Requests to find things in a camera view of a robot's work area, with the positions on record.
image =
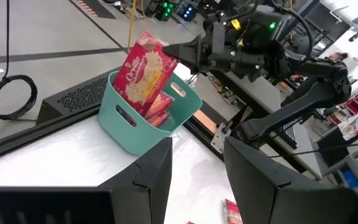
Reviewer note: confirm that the black box blue lights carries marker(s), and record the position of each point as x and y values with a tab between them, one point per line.
187	12

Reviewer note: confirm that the black perforated computer case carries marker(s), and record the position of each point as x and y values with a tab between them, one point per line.
73	99

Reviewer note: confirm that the red plastic parts bin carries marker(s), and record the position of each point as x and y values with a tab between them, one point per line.
356	104

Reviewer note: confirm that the blue plastic bin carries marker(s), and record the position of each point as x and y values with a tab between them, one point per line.
351	179

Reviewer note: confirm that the black box green lights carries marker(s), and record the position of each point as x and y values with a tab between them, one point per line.
166	7

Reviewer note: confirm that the black striped floor mat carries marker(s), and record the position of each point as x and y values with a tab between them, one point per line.
95	7

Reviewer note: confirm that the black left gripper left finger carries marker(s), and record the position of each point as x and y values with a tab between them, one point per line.
135	199

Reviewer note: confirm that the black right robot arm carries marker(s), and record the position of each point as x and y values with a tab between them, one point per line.
306	102

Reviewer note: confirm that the person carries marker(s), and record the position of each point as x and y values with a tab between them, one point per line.
337	57

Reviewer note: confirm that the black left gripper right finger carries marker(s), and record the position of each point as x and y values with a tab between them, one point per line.
275	205

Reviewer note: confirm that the white metal corner bracket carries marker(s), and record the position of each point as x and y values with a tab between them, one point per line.
221	138

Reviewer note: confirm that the teal plastic basket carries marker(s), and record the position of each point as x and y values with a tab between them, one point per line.
129	130

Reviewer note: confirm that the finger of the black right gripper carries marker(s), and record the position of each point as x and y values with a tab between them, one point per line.
188	48
196	65

